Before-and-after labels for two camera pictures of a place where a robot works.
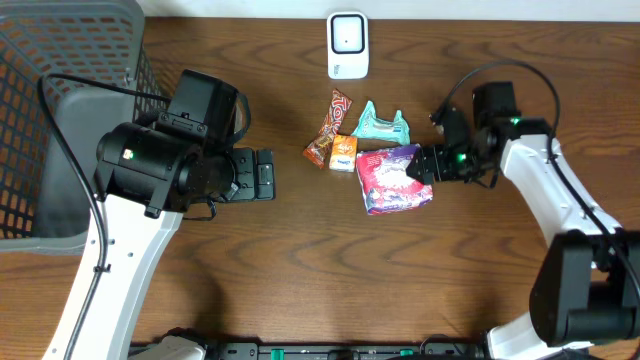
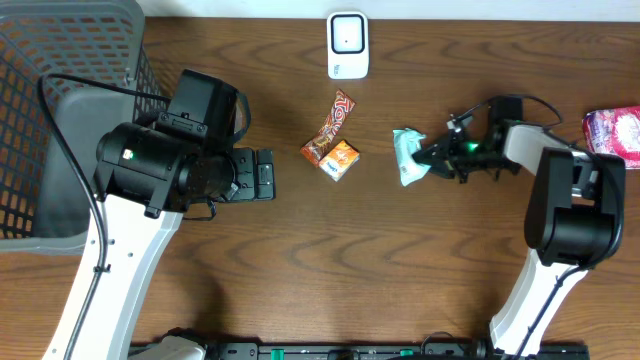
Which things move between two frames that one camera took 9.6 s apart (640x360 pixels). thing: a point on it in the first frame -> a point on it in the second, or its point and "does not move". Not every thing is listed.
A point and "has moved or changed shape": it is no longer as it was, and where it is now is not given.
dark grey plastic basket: x=46 y=205 does not move
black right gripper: x=441 y=170 does not move
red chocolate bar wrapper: x=316 y=151 does not move
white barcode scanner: x=347 y=45 does not move
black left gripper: x=250 y=173 does not move
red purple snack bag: x=384 y=182 -> x=616 y=132
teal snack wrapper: x=374 y=127 -> x=407 y=142
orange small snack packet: x=342 y=156 has moved or changed shape
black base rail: x=347 y=351 does not move
